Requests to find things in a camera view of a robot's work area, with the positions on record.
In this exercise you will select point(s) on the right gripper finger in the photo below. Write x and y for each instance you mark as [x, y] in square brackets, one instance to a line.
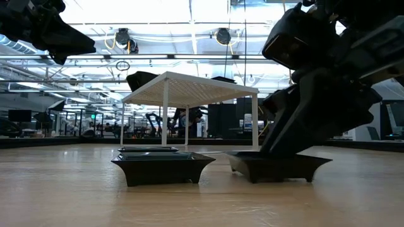
[276, 104]
[325, 113]

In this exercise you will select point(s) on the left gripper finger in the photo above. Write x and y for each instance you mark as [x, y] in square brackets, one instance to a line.
[66, 44]

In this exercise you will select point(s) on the black flared square mini plate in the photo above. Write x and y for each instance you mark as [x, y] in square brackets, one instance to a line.
[139, 80]

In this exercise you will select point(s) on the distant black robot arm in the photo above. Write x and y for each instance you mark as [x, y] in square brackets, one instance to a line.
[153, 121]

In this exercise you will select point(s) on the tall black cabinet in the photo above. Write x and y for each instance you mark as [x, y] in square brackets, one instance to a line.
[244, 107]

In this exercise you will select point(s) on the grey office chair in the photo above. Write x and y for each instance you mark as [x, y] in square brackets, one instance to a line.
[374, 134]

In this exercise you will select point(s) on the black cabinet green lights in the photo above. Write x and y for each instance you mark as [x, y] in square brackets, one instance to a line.
[221, 123]

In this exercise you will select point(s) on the tilted dark screen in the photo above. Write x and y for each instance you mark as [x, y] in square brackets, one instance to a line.
[57, 105]

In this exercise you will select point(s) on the large black monitor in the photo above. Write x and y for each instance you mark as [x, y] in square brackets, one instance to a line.
[394, 119]

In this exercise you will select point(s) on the long ceiling light strip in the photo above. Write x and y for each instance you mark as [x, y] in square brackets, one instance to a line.
[142, 57]

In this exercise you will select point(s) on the green exit sign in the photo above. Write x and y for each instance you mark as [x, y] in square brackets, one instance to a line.
[93, 116]

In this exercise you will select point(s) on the dark monitor back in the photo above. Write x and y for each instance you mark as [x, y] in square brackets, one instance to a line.
[42, 119]

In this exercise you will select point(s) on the small black monitor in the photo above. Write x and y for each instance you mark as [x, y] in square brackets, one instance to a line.
[19, 116]

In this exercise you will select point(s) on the white perforated metal shelf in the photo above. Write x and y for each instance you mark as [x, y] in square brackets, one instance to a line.
[189, 91]

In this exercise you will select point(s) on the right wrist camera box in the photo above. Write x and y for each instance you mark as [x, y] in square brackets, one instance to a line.
[300, 41]

